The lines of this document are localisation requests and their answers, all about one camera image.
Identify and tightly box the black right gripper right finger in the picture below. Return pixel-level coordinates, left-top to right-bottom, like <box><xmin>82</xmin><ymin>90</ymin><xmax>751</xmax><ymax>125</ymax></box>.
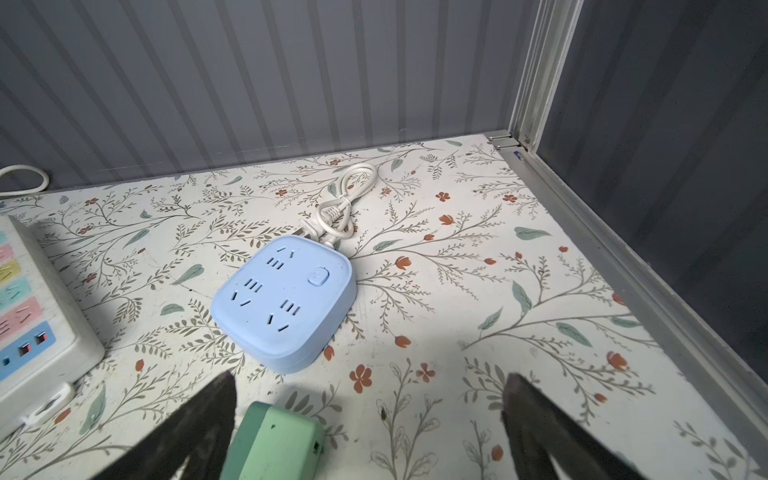
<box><xmin>501</xmin><ymin>374</ymin><xmax>642</xmax><ymax>479</ymax></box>

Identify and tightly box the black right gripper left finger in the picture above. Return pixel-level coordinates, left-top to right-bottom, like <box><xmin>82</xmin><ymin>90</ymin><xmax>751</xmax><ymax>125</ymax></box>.
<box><xmin>95</xmin><ymin>371</ymin><xmax>237</xmax><ymax>479</ymax></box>

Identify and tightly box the green plug adapter right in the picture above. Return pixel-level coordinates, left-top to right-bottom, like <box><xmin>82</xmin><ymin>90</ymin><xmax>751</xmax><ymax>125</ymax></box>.
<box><xmin>220</xmin><ymin>402</ymin><xmax>324</xmax><ymax>480</ymax></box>

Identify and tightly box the blue square power socket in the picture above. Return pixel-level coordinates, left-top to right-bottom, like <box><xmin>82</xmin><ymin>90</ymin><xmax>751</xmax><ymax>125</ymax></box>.
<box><xmin>210</xmin><ymin>235</ymin><xmax>357</xmax><ymax>375</ymax></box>

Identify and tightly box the white multicolour power strip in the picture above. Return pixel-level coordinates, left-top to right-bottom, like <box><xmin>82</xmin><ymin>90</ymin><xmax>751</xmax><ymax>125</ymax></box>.
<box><xmin>1</xmin><ymin>216</ymin><xmax>105</xmax><ymax>439</ymax></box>

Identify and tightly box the white cable of blue socket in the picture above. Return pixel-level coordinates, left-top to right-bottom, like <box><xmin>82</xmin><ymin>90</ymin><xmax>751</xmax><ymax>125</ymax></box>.
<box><xmin>293</xmin><ymin>161</ymin><xmax>380</xmax><ymax>251</ymax></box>

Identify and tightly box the white cable of white strip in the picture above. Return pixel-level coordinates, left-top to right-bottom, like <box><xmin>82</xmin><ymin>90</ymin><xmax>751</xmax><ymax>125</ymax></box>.
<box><xmin>0</xmin><ymin>164</ymin><xmax>51</xmax><ymax>199</ymax></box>

